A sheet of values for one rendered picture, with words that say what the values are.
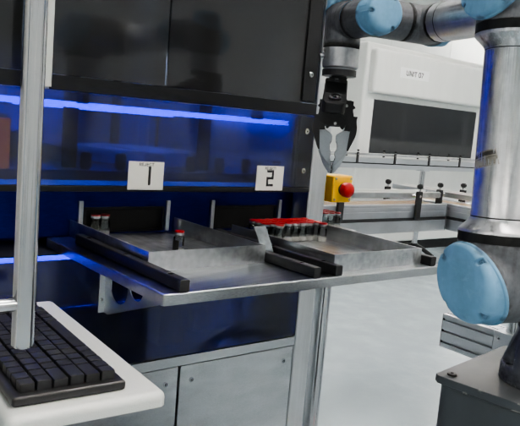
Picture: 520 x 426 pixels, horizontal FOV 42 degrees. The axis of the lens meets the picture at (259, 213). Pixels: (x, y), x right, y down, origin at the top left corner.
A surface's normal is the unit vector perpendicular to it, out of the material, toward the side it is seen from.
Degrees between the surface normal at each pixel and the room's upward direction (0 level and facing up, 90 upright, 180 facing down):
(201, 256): 90
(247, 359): 90
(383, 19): 89
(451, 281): 97
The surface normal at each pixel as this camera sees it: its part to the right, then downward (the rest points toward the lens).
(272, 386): 0.62, 0.15
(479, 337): -0.78, 0.02
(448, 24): -0.88, 0.35
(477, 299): -0.91, 0.11
